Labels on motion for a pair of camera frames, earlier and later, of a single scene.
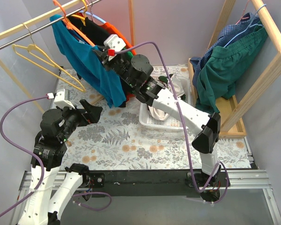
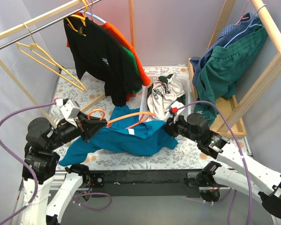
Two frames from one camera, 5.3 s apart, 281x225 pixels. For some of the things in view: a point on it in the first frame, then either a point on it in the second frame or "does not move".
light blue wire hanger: x=250 y=26 does not move
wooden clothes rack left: x=1 y=61 does not move
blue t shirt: x=87 y=60 to x=127 y=134
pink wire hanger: x=241 y=18 does not move
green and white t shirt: x=178 y=85 does not move
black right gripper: x=105 y=58 to x=171 y=128
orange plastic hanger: x=69 y=25 to x=141 y=115
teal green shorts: x=217 y=77 does not move
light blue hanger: x=94 y=16 does not move
